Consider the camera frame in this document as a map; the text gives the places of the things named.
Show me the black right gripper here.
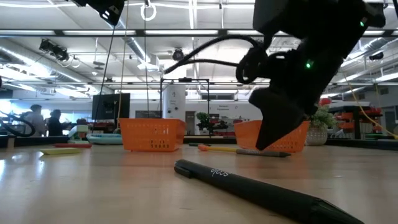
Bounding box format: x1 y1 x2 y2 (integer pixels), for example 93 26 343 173
248 37 341 151

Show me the grey crayon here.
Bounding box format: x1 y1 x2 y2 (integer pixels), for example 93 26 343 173
235 148 292 159

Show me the orange slotted plastic basket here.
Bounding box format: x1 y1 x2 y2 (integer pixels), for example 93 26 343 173
233 119 311 154
119 118 187 153

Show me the yellow pencil with orange eraser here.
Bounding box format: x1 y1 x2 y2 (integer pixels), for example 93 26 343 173
197 144 239 154

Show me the black pen with white logo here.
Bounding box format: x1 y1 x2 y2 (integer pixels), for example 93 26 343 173
174 159 367 224

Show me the yellow eraser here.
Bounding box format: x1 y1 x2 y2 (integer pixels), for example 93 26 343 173
39 147 81 156

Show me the black rack with red bins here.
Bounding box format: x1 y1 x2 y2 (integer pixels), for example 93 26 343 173
330 105 384 140

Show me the green plant in white pot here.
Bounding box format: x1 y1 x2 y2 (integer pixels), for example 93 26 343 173
306 104 338 147

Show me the small dark green plant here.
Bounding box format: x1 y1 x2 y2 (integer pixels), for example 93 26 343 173
195 111 229 135

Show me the white cylindrical column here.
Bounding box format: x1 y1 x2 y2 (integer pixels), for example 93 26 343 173
162 84 187 121

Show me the black monitor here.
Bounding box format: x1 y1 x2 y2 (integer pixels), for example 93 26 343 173
91 93 131 121

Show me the teal calculator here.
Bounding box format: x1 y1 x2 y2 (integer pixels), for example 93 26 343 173
86 133 124 146

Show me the small pale green gadget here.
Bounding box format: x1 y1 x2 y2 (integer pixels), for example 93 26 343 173
67 124 90 145

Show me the person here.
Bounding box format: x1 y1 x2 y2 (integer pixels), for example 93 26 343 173
46 108 72 137
24 103 48 138

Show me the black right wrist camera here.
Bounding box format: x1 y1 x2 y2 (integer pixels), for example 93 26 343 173
266 49 307 88

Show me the round black ceiling camera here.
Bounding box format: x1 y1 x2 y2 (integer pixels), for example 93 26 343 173
172 47 185 62

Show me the dark wall board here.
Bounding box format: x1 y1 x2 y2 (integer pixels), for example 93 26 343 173
134 110 162 119

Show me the thin dark hanging cable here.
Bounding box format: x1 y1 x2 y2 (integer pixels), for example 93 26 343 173
144 0 150 119

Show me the white cable ring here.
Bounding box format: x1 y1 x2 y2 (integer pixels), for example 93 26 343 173
140 2 157 22

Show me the thin black cable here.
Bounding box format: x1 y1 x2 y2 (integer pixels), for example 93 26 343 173
92 24 116 126

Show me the black ceiling camera cluster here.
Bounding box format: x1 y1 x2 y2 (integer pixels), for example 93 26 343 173
38 38 70 62

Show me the black aluminium table frame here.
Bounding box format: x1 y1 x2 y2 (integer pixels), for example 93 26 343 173
0 135 398 152

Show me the black looped hose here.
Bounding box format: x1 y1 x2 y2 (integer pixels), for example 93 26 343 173
0 111 36 138

